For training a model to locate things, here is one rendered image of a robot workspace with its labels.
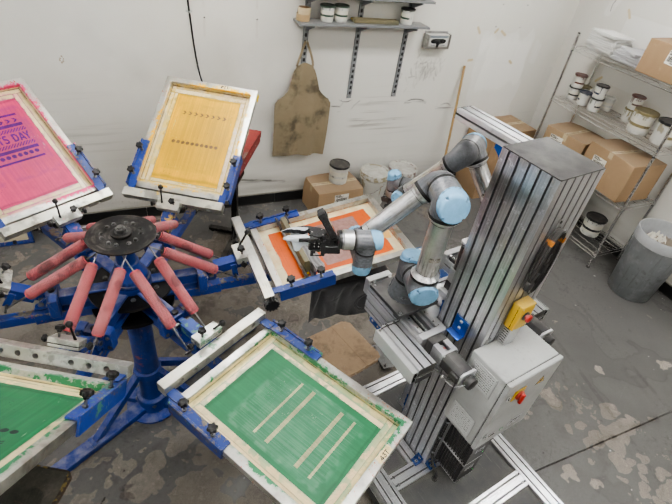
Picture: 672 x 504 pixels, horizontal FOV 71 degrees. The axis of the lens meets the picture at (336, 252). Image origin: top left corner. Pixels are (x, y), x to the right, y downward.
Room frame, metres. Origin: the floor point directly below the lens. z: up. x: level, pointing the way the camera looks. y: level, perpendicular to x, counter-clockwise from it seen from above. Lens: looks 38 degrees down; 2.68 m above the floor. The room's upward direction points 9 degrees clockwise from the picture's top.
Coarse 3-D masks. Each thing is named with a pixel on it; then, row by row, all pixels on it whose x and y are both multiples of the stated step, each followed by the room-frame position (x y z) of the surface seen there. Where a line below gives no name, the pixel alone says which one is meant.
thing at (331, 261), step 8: (384, 240) 2.16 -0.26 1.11; (384, 248) 2.10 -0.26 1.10; (392, 248) 2.10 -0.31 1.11; (288, 256) 1.99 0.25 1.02; (320, 256) 2.00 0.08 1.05; (328, 256) 2.01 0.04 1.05; (336, 256) 2.01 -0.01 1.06; (344, 256) 2.01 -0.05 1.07; (288, 264) 1.93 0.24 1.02; (296, 264) 1.93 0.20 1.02; (328, 264) 1.94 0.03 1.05; (336, 264) 1.95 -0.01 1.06; (344, 264) 1.95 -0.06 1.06; (288, 272) 1.87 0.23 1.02; (296, 272) 1.87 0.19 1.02
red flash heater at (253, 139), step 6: (252, 132) 3.25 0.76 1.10; (258, 132) 3.27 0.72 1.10; (252, 138) 3.15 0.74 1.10; (258, 138) 3.22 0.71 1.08; (246, 144) 3.05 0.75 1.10; (252, 144) 3.06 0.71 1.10; (258, 144) 3.24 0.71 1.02; (246, 150) 2.96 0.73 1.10; (252, 150) 3.05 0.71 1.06; (246, 156) 2.88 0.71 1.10; (246, 162) 2.90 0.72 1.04; (240, 174) 2.75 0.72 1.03
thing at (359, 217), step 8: (336, 216) 2.36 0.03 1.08; (344, 216) 2.37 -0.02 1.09; (352, 216) 2.37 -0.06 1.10; (360, 216) 2.37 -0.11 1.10; (368, 216) 2.38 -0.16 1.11; (312, 224) 2.28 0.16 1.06; (320, 224) 2.28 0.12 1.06; (336, 224) 2.29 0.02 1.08; (344, 224) 2.29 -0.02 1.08; (352, 224) 2.29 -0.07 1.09; (360, 224) 2.30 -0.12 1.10; (280, 232) 2.19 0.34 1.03; (336, 232) 2.21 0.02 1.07; (272, 240) 2.12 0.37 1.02; (280, 240) 2.12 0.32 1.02; (280, 248) 2.05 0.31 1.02; (288, 248) 2.06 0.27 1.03; (280, 256) 1.99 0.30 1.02
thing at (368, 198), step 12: (336, 204) 2.43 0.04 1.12; (348, 204) 2.46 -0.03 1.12; (372, 204) 2.45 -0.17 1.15; (300, 216) 2.31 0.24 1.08; (312, 216) 2.34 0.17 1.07; (264, 228) 2.20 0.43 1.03; (396, 228) 2.23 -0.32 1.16; (408, 240) 2.13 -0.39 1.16; (264, 252) 1.97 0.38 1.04; (396, 252) 2.03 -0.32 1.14; (264, 264) 1.91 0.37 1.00; (372, 264) 1.93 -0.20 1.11; (384, 264) 1.96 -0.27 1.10; (276, 276) 1.80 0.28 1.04; (336, 276) 1.83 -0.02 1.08; (348, 276) 1.86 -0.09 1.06
